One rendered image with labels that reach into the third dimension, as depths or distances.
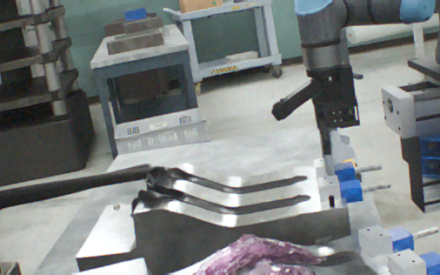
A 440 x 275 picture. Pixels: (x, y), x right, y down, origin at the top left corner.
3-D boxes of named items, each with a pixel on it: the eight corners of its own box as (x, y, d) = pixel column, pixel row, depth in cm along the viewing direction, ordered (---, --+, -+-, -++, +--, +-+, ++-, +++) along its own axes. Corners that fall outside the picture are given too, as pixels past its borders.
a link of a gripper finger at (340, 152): (358, 176, 123) (351, 127, 123) (327, 181, 124) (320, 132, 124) (356, 175, 126) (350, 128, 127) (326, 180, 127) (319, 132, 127)
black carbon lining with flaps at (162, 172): (309, 183, 134) (302, 138, 131) (313, 213, 118) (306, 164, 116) (141, 206, 138) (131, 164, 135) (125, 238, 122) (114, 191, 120)
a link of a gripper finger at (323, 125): (332, 154, 123) (325, 107, 123) (323, 156, 123) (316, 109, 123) (330, 154, 127) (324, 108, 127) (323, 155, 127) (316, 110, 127)
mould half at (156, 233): (339, 199, 140) (331, 139, 137) (353, 252, 115) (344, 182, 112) (113, 230, 146) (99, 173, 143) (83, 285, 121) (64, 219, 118)
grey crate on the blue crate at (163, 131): (204, 128, 468) (201, 107, 464) (210, 142, 428) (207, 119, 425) (119, 144, 464) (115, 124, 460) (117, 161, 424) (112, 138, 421)
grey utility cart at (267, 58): (270, 71, 754) (257, -11, 729) (286, 77, 705) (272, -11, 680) (177, 92, 733) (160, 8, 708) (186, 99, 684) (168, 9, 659)
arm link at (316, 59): (302, 50, 120) (300, 43, 128) (305, 75, 121) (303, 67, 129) (343, 43, 119) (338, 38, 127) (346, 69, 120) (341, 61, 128)
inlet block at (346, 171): (380, 175, 132) (377, 150, 131) (384, 184, 127) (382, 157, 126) (316, 184, 134) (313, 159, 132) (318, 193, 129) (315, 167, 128)
